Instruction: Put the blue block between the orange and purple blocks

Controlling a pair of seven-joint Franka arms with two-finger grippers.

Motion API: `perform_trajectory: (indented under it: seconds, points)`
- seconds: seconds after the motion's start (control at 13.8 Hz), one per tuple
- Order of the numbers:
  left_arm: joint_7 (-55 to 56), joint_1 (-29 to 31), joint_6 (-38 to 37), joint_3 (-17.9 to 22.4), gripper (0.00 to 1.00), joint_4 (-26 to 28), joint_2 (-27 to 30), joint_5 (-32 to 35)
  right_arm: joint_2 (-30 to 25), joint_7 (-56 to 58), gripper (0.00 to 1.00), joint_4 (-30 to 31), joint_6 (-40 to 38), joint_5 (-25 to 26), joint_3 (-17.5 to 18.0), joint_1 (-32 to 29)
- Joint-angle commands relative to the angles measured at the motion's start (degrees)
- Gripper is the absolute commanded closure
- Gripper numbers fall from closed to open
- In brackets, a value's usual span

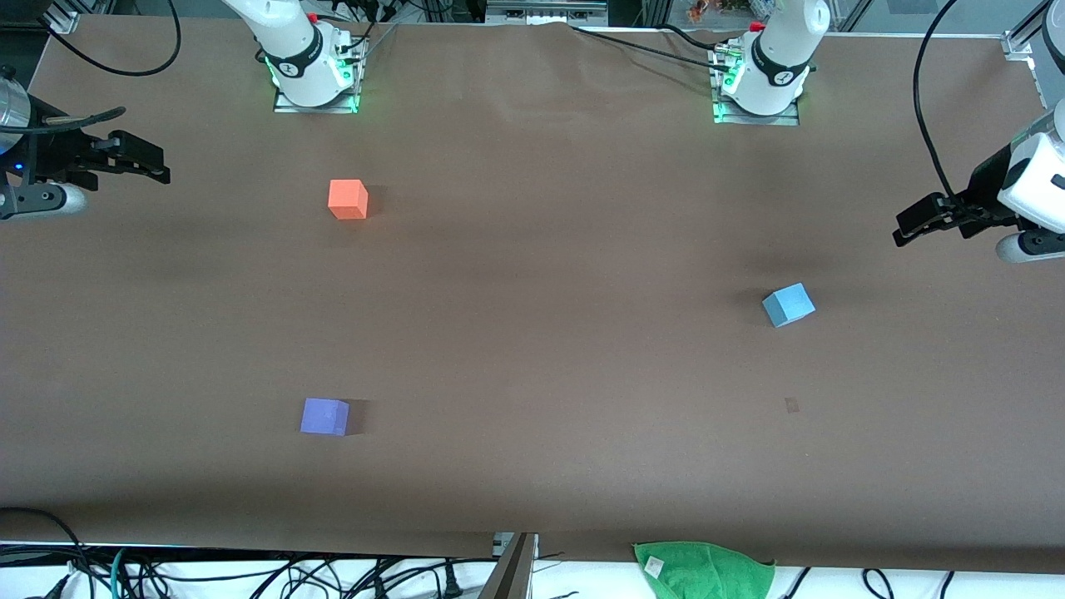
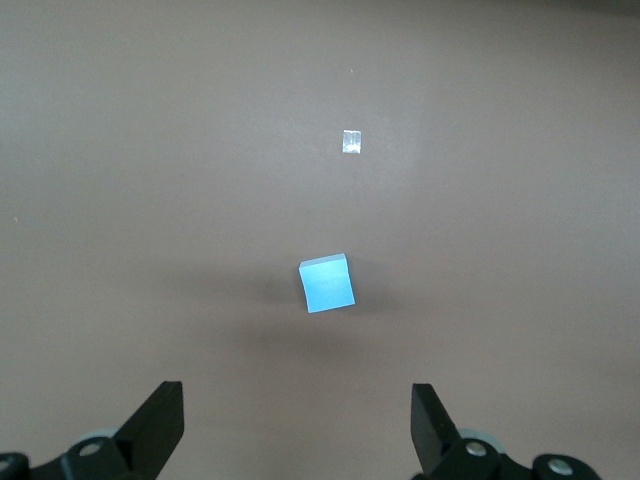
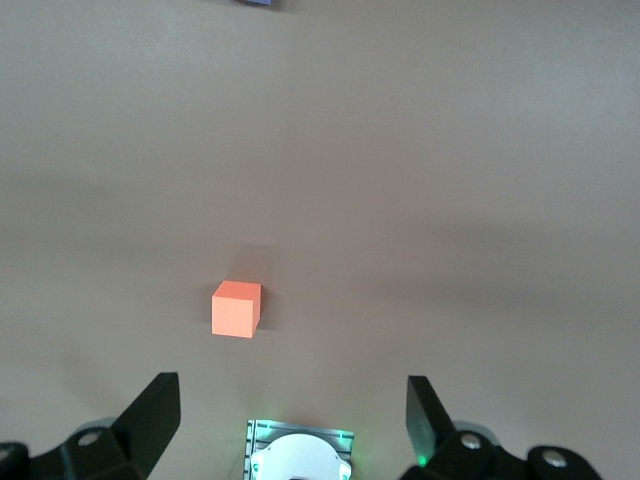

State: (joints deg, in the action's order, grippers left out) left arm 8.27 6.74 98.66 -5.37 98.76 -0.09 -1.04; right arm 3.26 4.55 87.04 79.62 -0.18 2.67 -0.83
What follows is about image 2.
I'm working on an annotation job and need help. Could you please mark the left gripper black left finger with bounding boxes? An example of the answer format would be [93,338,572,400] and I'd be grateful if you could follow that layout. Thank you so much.
[0,381,185,480]

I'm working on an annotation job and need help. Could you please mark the light blue foam cube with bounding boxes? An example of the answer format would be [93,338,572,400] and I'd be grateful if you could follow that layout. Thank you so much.
[297,252,358,315]

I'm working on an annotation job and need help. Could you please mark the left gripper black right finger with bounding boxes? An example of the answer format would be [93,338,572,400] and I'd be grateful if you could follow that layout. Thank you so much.
[411,383,601,480]

